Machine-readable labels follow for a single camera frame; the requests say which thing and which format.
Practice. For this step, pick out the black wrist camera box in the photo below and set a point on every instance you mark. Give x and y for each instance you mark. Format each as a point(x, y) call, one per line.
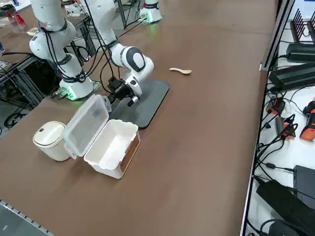
point(113, 81)

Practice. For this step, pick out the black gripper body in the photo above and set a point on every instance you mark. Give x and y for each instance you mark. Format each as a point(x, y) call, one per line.
point(120, 91)

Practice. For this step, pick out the black antenna router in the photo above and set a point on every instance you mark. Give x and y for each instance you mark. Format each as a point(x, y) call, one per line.
point(296, 32)

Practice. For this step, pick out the dark grey square tray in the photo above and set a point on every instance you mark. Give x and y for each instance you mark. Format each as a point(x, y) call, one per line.
point(147, 103)

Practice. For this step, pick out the small cream lidded bin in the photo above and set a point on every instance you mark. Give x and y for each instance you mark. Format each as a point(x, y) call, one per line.
point(49, 140)

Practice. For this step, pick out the aluminium edge rail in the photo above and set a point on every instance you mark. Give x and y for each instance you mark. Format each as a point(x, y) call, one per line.
point(19, 218)

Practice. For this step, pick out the black flat box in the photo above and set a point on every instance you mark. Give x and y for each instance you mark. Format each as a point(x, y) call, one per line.
point(306, 182)

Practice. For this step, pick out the orange black tool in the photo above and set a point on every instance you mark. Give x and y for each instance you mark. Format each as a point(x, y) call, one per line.
point(276, 104)
point(288, 131)
point(310, 127)

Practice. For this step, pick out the white container with clear lid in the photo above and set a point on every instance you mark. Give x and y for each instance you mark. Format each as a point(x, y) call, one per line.
point(110, 142)

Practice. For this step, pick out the aluminium profile post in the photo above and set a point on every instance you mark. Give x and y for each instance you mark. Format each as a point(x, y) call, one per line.
point(278, 37)

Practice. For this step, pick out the dark power adapter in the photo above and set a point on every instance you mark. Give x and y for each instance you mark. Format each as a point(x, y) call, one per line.
point(302, 52)
point(292, 75)

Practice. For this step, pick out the red bottle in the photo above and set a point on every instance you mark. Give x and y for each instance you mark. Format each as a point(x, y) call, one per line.
point(21, 22)

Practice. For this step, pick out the aluminium frame stand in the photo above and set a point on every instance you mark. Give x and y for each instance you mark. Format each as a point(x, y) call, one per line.
point(14, 73)

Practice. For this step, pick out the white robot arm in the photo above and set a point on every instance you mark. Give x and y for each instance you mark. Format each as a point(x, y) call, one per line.
point(152, 12)
point(98, 24)

